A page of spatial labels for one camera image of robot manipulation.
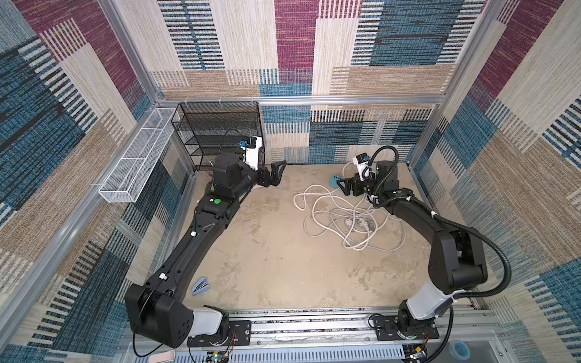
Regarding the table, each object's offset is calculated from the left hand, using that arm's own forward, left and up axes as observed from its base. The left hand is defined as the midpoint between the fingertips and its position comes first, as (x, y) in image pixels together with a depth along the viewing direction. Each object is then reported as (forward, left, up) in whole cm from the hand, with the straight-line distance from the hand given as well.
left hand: (274, 158), depth 72 cm
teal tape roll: (-46, -56, -37) cm, 82 cm away
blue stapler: (-27, +27, -35) cm, 52 cm away
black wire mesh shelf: (+37, +33, -14) cm, 52 cm away
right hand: (+8, -29, -19) cm, 35 cm away
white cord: (-4, -35, -36) cm, 50 cm away
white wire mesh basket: (-4, +46, -4) cm, 46 cm away
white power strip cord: (-3, -33, -36) cm, 49 cm away
